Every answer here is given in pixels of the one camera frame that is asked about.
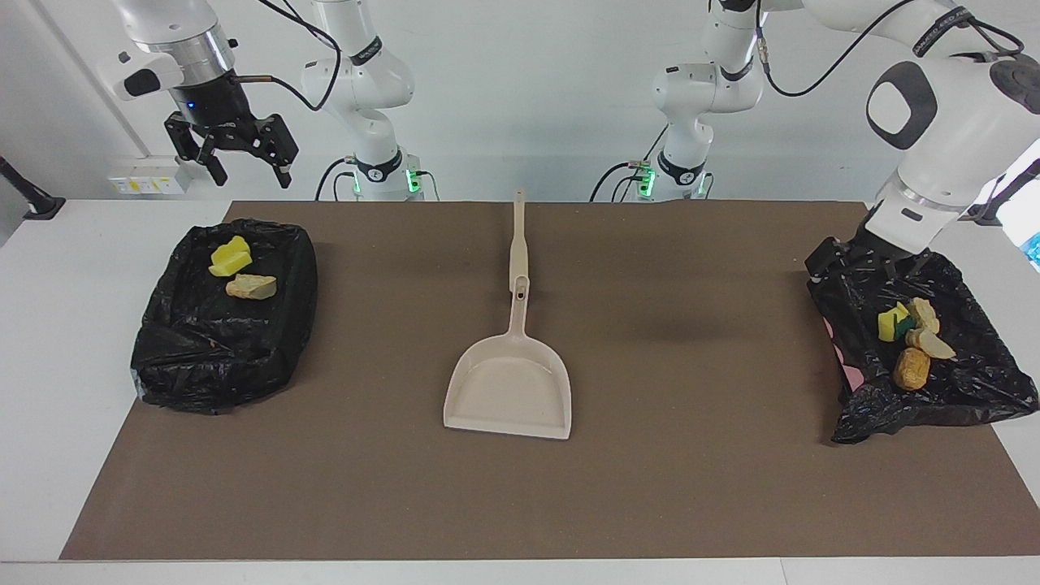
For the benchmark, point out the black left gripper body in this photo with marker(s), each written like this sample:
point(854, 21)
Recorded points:
point(881, 252)

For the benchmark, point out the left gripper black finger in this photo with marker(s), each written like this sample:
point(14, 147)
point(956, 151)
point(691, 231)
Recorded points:
point(825, 260)

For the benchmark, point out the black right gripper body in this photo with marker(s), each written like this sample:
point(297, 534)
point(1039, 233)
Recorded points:
point(215, 114)

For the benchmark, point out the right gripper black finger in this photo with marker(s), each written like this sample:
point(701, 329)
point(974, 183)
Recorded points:
point(180, 140)
point(283, 146)

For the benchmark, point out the notched yellow sponge piece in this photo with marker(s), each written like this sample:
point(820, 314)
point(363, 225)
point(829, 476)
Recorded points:
point(892, 323)

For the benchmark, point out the orange striped croissant piece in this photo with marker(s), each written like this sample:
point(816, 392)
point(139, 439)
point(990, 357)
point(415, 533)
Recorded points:
point(930, 344)
point(926, 313)

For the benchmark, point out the large yellow sponge piece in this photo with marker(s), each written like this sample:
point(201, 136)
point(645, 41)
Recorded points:
point(236, 246)

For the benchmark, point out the golden brown bread roll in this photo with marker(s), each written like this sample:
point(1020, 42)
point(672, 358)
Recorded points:
point(912, 370)

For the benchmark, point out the small yellow sponge piece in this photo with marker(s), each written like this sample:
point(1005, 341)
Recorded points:
point(227, 267)

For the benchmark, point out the pale sliced bread loaf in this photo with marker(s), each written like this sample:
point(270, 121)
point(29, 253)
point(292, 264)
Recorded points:
point(252, 287)

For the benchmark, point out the beige hand brush black bristles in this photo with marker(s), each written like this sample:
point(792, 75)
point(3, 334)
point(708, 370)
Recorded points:
point(518, 244)

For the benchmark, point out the beige plastic dustpan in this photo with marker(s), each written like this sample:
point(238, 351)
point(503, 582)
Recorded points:
point(512, 390)

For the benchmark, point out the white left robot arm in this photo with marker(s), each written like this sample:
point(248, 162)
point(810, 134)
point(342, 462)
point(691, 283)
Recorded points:
point(934, 122)

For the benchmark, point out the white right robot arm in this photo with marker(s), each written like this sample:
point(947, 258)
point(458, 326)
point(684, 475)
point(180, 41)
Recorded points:
point(357, 81)

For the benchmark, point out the pink bin with black bag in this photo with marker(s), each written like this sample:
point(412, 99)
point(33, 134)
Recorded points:
point(959, 390)

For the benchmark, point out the bin lined with black bag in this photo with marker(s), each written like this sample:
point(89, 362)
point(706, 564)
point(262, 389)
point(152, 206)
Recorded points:
point(227, 349)

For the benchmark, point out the blue object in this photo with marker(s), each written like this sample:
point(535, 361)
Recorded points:
point(1033, 250)

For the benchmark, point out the brown table mat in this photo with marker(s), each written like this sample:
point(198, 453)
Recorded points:
point(520, 504)

